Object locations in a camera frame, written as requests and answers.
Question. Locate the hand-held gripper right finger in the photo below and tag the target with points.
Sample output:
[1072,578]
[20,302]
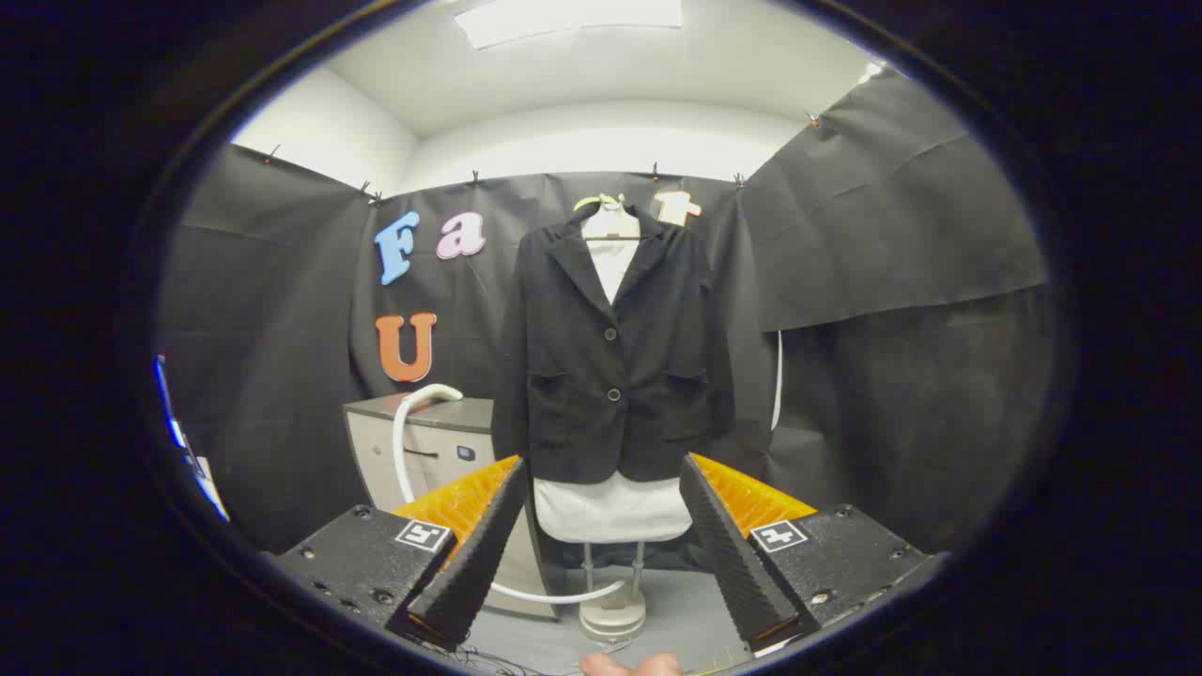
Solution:
[732,563]

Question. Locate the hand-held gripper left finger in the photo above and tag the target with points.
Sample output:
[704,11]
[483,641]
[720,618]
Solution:
[479,563]

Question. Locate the white shirt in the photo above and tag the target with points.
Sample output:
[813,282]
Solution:
[610,512]

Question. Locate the black suit jacket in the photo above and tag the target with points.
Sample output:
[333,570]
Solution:
[573,376]

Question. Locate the grey filing cabinet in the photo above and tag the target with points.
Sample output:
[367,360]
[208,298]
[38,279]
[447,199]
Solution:
[451,441]

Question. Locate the metal mannequin stand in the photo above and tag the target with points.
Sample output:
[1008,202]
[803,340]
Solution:
[612,620]

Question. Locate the blue and white object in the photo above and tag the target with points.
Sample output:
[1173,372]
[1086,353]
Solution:
[208,488]

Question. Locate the black backdrop cloth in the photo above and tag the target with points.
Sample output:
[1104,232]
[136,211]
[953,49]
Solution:
[892,282]

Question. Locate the ceiling light panel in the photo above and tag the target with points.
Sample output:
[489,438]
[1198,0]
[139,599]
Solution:
[563,19]

